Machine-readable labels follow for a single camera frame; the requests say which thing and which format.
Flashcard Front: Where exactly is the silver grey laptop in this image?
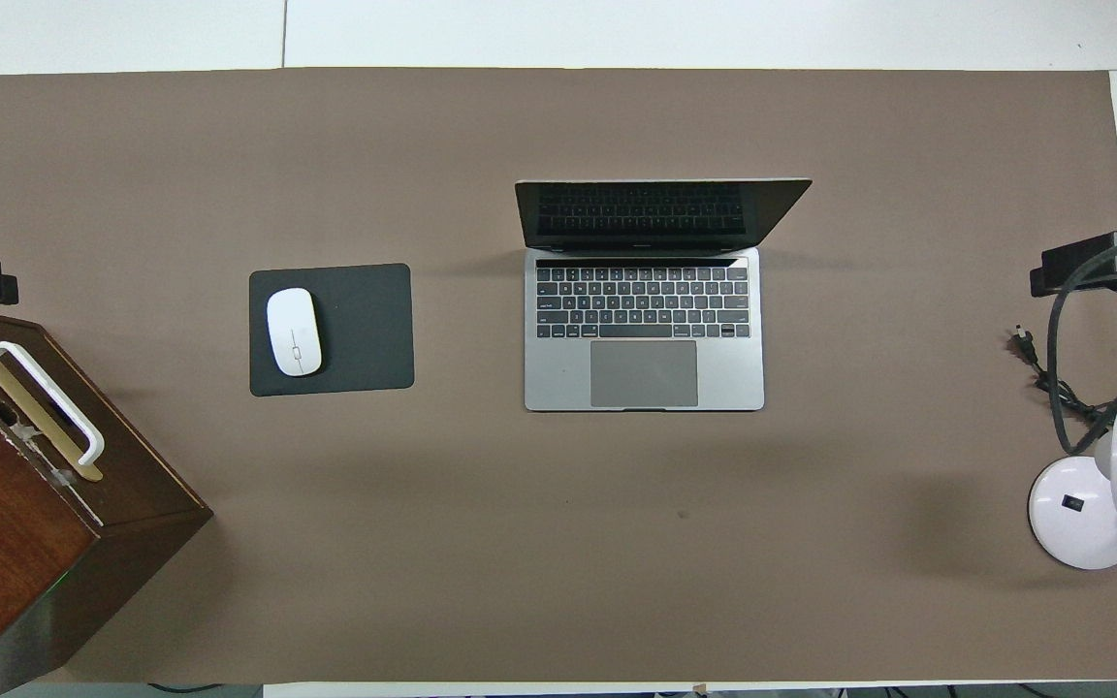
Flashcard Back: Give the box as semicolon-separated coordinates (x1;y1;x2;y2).
514;177;814;413

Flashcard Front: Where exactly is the white desk lamp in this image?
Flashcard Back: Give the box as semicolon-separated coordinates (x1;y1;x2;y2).
1027;400;1117;571

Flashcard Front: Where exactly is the dark brown wooden box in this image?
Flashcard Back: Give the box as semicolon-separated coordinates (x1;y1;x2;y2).
0;302;213;694

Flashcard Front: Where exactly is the white computer mouse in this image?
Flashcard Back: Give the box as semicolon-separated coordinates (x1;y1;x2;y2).
266;288;324;378

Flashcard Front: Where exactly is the black mouse pad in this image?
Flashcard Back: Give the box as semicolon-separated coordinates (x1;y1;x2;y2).
248;263;416;398

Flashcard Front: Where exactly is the brown table mat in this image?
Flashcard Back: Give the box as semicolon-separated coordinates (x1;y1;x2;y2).
0;68;1117;684

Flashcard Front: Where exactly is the right gripper grey cable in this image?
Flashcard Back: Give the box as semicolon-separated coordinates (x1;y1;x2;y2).
1046;228;1117;457

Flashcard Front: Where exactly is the black power cable with plug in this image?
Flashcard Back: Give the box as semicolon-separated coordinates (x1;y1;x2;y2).
1009;328;1117;428

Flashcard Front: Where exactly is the white box handle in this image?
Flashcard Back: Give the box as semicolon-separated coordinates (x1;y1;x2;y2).
0;341;106;468

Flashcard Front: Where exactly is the gold handle plate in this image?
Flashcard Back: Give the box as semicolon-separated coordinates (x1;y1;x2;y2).
0;341;104;483

